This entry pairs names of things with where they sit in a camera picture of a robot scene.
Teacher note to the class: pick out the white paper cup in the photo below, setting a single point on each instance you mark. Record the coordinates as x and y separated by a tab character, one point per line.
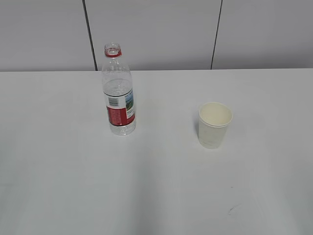
214	118

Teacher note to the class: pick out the clear water bottle red label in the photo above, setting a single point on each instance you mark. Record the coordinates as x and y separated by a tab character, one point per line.
117	87

